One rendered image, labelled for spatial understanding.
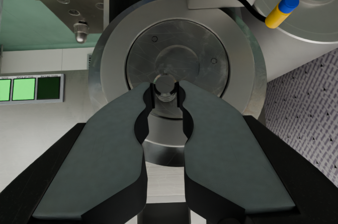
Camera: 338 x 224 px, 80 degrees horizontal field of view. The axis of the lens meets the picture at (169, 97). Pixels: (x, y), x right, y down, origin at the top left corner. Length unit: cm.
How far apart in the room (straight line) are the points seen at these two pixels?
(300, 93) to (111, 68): 27
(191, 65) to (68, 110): 42
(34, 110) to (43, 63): 294
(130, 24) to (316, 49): 15
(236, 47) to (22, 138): 53
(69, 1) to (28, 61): 317
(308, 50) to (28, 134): 56
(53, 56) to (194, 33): 335
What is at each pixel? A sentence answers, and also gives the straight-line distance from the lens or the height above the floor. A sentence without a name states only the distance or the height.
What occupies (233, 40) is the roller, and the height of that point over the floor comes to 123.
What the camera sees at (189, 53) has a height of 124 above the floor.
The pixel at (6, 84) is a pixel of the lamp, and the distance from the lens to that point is 63.
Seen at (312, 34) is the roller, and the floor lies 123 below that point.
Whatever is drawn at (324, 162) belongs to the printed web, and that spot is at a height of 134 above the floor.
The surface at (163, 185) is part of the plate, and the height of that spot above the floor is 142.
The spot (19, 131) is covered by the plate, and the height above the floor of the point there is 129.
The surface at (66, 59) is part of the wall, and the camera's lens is 337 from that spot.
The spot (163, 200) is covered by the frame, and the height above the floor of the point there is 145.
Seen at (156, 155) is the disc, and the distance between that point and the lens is 16.
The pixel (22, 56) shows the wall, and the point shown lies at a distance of 373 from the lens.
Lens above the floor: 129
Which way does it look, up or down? 9 degrees down
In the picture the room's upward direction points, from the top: 178 degrees clockwise
